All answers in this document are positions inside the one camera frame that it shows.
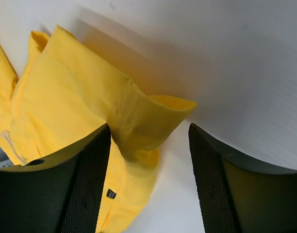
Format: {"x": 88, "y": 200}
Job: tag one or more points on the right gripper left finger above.
{"x": 58, "y": 193}

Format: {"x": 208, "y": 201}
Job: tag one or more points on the yellow shorts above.
{"x": 67, "y": 91}

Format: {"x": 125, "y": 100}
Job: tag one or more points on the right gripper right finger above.
{"x": 238, "y": 193}

